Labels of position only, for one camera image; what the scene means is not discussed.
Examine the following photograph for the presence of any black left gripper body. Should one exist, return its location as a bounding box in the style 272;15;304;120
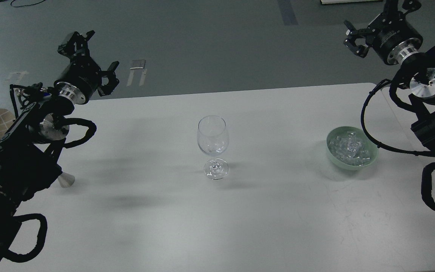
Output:
54;55;102;105

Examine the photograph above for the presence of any clear wine glass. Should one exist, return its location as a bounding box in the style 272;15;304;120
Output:
197;115;230;180

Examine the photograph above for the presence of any pale green ice bowl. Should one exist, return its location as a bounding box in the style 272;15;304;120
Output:
325;126;379;171

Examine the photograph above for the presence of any black floor cable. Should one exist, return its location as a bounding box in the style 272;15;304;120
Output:
0;0;47;15

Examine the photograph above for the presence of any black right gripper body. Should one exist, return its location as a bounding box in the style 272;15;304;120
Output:
367;15;423;65

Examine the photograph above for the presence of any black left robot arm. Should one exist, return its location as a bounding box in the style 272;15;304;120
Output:
0;31;119;263

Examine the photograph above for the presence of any steel cocktail jigger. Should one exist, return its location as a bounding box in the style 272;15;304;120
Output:
57;172;76;188

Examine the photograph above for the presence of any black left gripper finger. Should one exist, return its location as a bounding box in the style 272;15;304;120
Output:
57;30;95;61
97;61;120;97

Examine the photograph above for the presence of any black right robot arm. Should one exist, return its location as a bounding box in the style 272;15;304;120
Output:
343;0;435;157

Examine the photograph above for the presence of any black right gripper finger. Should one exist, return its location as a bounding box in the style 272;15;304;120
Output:
382;0;422;19
344;20;376;58

